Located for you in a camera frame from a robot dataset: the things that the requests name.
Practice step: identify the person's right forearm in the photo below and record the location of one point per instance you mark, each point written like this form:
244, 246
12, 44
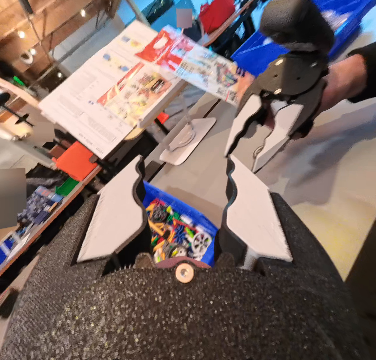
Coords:
367, 72

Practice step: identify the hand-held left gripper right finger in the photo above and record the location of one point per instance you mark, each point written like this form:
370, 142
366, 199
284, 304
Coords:
255, 222

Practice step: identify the blue printed box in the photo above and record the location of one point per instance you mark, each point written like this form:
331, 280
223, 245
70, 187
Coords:
41, 203

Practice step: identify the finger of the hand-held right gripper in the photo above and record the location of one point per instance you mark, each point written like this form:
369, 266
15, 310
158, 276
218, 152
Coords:
285, 125
243, 119

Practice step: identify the pile of colourful toy pieces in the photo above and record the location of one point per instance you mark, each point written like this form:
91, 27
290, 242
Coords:
176, 230

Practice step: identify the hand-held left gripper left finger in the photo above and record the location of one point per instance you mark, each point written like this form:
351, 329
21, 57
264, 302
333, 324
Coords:
114, 219

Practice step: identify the person's right hand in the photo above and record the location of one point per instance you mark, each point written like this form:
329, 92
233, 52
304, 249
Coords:
343, 81

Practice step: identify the orange plastic tray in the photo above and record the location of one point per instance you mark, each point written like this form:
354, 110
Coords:
75, 161

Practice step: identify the red printed plastic bag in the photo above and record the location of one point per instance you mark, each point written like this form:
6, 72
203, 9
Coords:
176, 54

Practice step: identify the clear plastic bag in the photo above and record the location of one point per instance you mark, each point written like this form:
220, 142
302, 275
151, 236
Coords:
335, 18

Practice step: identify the black toy wheel grey rim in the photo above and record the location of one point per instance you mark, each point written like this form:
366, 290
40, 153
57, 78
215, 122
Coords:
258, 151

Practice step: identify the white rounded board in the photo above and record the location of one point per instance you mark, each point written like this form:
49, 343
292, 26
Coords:
194, 136

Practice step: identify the red tote bag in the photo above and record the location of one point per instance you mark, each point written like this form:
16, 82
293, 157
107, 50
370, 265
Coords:
219, 10

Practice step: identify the white instruction sheet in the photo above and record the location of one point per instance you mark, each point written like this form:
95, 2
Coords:
79, 101

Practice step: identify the printed instruction booklet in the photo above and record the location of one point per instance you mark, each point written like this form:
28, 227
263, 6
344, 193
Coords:
135, 95

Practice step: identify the blue plastic bin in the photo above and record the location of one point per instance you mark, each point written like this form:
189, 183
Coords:
346, 1
170, 195

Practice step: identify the black perforated mat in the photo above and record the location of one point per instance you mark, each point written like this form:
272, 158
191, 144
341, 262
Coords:
364, 277

